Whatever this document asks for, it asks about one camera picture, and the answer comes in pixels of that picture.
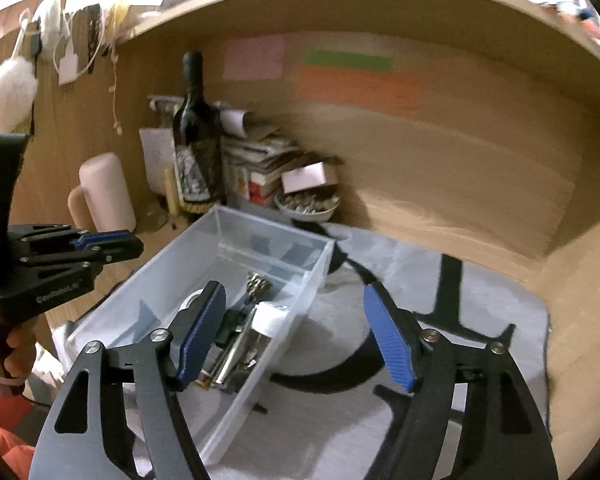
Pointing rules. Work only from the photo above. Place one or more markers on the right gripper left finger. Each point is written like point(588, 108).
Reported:
point(193, 332)

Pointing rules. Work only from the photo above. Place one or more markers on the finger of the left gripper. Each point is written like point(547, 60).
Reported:
point(113, 249)
point(105, 237)

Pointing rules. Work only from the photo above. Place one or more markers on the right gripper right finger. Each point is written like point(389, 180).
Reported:
point(396, 333)

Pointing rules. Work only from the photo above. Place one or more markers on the black gold slim bottle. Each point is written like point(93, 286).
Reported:
point(224, 366)

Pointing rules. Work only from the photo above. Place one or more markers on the white charger plug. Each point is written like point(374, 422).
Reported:
point(268, 318)

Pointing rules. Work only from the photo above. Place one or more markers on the keys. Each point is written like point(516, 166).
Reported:
point(257, 286)

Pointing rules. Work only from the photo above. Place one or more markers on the clear plastic organizer box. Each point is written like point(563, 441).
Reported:
point(225, 245)

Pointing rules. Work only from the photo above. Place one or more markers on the person left hand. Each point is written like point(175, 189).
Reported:
point(17, 356)

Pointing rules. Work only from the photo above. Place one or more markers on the gold lip balm tube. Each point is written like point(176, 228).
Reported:
point(171, 189)

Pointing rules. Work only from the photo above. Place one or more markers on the white handwritten paper note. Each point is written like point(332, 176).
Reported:
point(158, 152)

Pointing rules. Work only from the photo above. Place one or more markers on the grey mat with black letters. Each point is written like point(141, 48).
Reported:
point(246, 349)

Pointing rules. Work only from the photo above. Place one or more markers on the dark wine bottle elephant label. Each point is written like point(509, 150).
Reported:
point(197, 145)

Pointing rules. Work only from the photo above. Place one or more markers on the stack of books and boxes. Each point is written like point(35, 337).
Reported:
point(253, 169)

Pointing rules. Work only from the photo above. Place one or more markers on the white bowl of trinkets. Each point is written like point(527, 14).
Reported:
point(307, 207)

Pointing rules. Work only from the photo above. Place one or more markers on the white tube on tray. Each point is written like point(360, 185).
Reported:
point(165, 104)

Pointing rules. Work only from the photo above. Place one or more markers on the white fluffy pompom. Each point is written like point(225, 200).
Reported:
point(18, 87)

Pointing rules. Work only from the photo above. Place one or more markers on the pink white small card box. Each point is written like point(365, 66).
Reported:
point(317, 175)

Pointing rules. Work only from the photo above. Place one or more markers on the pink sticky note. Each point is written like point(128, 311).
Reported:
point(256, 58)

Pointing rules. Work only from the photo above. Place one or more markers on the orange sticky note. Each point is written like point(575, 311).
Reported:
point(384, 93)

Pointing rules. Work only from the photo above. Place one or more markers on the green sticky note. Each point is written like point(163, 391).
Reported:
point(350, 61)

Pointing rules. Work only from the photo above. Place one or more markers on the wooden shelf board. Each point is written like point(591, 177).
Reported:
point(516, 32)

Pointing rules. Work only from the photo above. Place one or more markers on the pink mug with handle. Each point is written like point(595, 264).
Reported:
point(102, 201)

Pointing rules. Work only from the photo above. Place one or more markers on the white hanging cable tag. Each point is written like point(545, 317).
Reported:
point(67, 67)

